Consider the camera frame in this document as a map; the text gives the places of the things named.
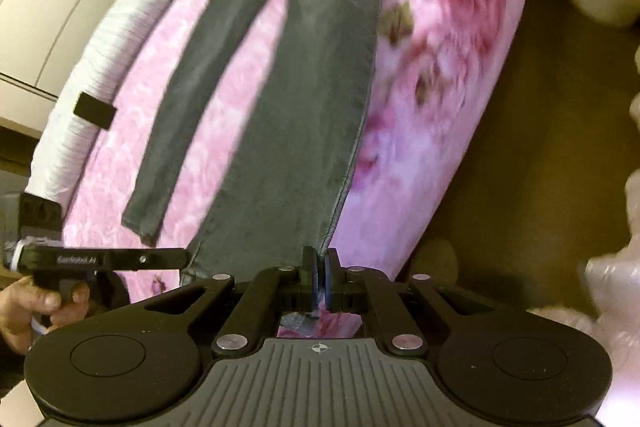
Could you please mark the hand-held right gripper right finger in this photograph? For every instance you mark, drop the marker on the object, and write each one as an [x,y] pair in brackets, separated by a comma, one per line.
[331,279]

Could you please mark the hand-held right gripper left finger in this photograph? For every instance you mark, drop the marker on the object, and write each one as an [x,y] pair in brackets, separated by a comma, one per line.
[311,279]

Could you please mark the dark grey jeans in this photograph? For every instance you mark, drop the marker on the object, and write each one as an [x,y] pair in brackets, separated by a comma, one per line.
[310,107]

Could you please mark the person's left hand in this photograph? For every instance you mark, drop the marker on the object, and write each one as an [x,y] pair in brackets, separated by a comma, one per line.
[30,307]

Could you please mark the black smartphone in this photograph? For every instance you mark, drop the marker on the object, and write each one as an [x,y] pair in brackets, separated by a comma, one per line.
[95,111]

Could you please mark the pink floral blanket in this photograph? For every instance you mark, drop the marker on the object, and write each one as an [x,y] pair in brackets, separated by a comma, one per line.
[440,82]

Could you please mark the white striped quilt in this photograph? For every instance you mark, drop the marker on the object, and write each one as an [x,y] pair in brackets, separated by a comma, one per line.
[125,22]

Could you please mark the cream wardrobe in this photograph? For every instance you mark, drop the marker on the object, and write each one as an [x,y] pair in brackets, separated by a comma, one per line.
[45,7]

